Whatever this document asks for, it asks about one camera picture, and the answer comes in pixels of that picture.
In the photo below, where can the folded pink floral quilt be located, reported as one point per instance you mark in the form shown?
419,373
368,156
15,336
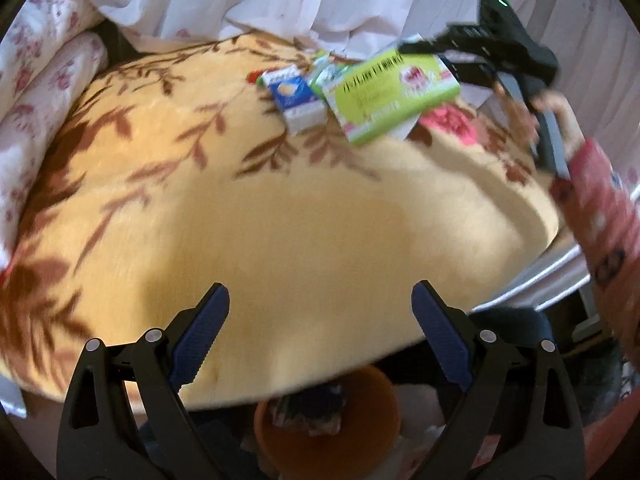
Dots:
30,110

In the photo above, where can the blue white carton box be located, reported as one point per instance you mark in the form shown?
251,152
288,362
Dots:
295,102

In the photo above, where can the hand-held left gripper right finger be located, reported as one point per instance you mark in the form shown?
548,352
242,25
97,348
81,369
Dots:
445,335

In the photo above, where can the person's right hand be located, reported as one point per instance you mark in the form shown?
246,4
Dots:
567,120

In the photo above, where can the green medicine box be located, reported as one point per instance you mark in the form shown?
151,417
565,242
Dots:
385,95

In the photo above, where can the person's pink-sleeved right forearm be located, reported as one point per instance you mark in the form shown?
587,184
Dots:
605,220

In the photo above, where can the orange plastic bin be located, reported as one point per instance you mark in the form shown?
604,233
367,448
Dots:
380,410

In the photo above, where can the white plastic bag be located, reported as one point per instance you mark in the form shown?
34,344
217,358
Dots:
420,410

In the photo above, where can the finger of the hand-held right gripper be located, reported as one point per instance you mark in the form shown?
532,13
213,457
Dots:
472,72
450,37

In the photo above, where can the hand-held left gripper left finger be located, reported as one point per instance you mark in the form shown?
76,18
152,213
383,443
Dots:
197,340

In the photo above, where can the yellow floral plush blanket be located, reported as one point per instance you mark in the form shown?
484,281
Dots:
300,210

